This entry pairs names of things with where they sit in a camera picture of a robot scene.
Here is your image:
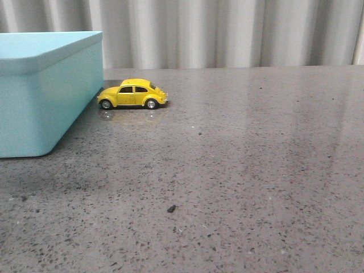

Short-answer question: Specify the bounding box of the white pleated curtain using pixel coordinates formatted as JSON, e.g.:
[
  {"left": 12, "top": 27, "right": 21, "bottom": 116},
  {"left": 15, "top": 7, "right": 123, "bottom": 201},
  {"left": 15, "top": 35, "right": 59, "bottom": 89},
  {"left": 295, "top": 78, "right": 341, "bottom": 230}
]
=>
[{"left": 1, "top": 1, "right": 363, "bottom": 69}]

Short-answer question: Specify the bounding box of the small black debris chip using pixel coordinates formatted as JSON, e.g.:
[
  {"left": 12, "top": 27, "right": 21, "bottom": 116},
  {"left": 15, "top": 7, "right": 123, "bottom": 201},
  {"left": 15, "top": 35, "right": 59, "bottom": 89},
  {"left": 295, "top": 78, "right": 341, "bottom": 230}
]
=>
[{"left": 167, "top": 205, "right": 176, "bottom": 213}]

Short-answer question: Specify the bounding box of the yellow toy beetle car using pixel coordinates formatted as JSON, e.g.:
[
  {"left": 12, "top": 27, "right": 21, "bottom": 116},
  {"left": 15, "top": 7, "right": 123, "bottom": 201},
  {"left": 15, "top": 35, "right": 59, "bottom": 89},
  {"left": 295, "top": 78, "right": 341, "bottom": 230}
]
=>
[{"left": 97, "top": 78, "right": 168, "bottom": 110}]

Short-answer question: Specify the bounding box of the light blue storage box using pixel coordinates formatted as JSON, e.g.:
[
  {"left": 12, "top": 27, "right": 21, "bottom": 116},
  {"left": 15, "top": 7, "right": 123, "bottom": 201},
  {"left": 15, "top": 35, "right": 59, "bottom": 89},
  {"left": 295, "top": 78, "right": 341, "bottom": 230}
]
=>
[{"left": 1, "top": 31, "right": 104, "bottom": 158}]

